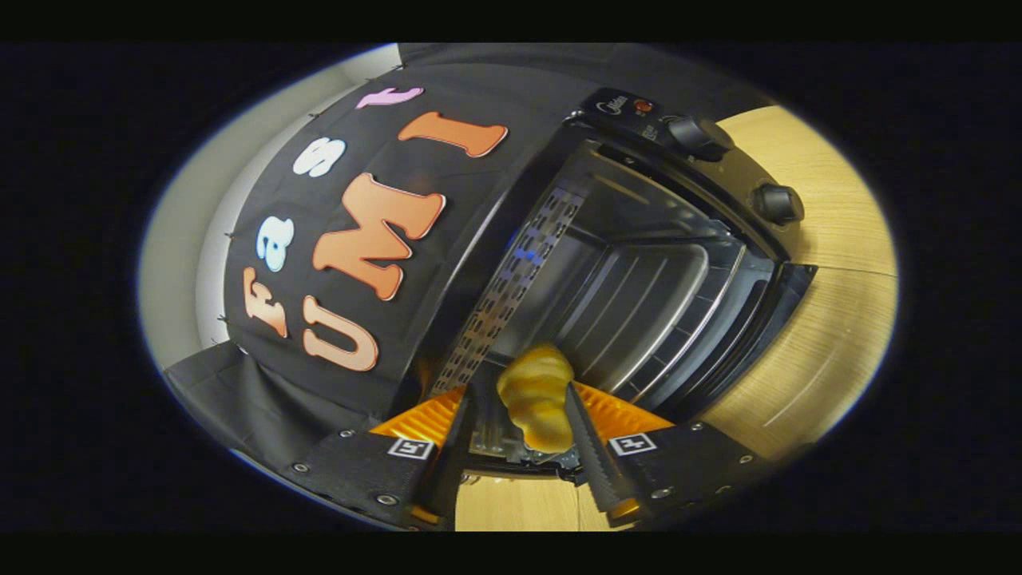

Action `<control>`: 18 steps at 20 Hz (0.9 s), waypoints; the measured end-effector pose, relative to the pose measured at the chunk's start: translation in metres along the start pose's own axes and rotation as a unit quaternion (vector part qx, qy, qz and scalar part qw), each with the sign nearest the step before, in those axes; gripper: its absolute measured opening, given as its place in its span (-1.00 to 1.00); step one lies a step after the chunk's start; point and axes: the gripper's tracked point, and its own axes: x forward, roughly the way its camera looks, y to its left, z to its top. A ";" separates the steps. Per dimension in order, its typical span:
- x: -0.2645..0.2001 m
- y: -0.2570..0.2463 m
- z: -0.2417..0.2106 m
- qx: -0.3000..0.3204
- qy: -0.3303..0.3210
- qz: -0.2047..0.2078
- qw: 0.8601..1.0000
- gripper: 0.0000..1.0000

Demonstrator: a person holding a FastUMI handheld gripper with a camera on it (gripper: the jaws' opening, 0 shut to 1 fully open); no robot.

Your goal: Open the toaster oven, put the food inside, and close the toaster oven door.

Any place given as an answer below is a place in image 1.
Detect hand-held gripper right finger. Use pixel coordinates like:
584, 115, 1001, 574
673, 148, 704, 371
564, 382, 781, 524

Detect black toaster oven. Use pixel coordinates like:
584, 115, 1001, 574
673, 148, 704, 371
399, 86, 897, 484

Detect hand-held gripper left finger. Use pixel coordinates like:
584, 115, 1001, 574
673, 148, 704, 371
291, 383, 482, 529

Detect yellow croissant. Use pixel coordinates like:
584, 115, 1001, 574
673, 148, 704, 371
497, 343, 576, 454

